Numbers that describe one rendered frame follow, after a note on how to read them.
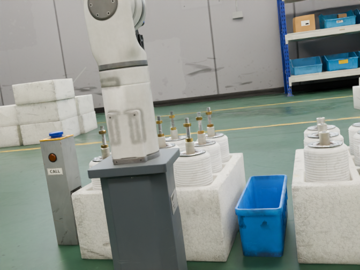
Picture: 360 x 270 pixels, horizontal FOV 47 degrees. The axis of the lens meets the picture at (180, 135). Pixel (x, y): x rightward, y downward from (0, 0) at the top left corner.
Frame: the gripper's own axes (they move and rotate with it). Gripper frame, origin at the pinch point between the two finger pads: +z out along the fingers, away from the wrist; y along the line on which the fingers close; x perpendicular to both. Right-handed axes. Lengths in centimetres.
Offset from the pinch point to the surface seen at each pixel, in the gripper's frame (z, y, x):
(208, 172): 26.5, -3.7, -15.8
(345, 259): 46, -12, -45
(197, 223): 37.3, -9.1, -12.6
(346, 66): 19, 453, -135
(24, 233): 47, 14, 50
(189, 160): 22.8, -6.2, -12.0
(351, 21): -36, 456, -145
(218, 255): 45.3, -9.6, -16.9
